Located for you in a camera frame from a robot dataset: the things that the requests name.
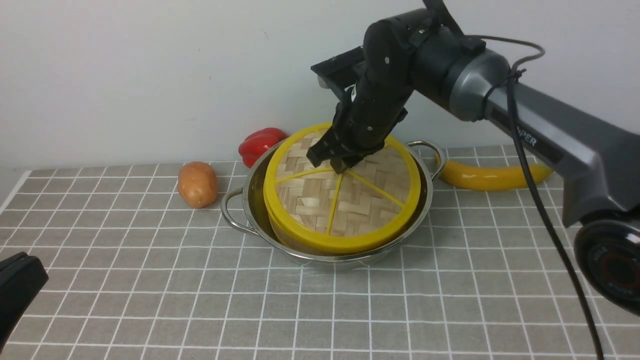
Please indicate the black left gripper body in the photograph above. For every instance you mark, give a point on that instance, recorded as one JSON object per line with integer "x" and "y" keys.
{"x": 22, "y": 277}

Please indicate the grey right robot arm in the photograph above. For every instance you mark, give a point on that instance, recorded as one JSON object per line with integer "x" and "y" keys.
{"x": 425, "y": 51}

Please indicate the yellow banana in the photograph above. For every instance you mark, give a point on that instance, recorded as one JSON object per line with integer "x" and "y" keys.
{"x": 473, "y": 174}

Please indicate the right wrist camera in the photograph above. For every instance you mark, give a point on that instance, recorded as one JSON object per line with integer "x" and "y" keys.
{"x": 340, "y": 72}

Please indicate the stainless steel pot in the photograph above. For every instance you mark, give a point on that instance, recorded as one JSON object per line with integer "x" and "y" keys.
{"x": 244, "y": 209}

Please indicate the red bell pepper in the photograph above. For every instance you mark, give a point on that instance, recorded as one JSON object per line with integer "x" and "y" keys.
{"x": 257, "y": 143}

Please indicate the brown potato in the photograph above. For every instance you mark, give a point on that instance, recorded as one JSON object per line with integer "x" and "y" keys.
{"x": 198, "y": 184}

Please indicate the yellow bamboo steamer basket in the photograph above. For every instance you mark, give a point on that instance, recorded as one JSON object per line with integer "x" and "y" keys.
{"x": 342, "y": 227}

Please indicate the yellow woven steamer lid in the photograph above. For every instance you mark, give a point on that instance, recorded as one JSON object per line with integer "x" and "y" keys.
{"x": 391, "y": 173}

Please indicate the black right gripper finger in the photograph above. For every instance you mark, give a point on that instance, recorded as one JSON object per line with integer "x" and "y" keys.
{"x": 328, "y": 148}
{"x": 343, "y": 157}

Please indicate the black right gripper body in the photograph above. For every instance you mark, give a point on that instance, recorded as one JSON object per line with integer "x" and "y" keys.
{"x": 366, "y": 118}

